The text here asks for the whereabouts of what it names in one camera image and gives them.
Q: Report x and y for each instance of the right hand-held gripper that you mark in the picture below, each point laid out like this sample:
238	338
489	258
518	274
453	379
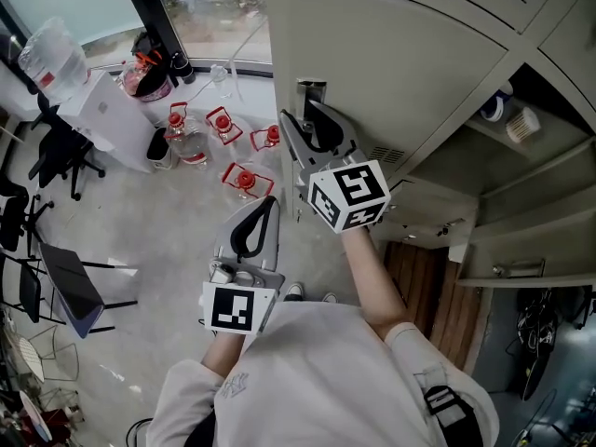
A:
354	193

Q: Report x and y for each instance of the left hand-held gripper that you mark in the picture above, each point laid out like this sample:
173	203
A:
233	307

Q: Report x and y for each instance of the grey metal locker door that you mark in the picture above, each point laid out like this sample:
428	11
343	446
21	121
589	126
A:
535	249
396	86

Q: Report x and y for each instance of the grey metal locker cabinet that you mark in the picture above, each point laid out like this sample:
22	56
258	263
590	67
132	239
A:
559	40

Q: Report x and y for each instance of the person's left forearm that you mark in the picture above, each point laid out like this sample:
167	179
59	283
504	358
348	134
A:
223	356

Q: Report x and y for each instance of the person's right forearm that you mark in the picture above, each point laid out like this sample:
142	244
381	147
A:
372	287

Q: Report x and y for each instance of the clear water jug red cap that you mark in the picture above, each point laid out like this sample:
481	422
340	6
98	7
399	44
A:
247	182
223	126
266	139

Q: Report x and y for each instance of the person's left shoe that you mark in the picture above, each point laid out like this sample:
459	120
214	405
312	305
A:
294	291

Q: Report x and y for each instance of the person's shoe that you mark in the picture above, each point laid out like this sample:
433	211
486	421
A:
329	298
294	291

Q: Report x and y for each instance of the person's right shoe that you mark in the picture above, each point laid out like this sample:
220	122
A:
329	298

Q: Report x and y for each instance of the small clear bottle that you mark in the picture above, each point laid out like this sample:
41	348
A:
219	75

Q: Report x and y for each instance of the clear water jug red label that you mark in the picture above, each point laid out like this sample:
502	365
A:
188	142

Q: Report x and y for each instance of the small black white bin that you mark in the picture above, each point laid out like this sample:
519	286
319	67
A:
160	149

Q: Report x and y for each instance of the person's white shirt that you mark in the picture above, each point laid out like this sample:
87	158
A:
316	380

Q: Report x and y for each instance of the black-framed glass window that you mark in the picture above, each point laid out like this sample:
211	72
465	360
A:
219	31

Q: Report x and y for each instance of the black bottle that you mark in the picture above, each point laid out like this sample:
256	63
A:
184	68

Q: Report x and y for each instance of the pink bucket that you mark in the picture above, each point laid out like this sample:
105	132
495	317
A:
149	84

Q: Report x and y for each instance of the blue black folding chair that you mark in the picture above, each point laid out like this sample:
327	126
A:
74	291

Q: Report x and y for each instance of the cotton swab container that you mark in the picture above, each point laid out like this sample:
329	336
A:
522	125

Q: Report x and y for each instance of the wooden plank platform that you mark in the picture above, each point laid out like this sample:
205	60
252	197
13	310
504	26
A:
447	305

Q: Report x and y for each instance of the black office chair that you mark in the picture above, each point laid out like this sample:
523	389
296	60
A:
14	217
60	152

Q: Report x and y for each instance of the large clear dispenser bottle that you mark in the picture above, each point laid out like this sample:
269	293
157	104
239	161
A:
56	63

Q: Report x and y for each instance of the black oval board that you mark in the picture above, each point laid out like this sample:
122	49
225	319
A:
532	380

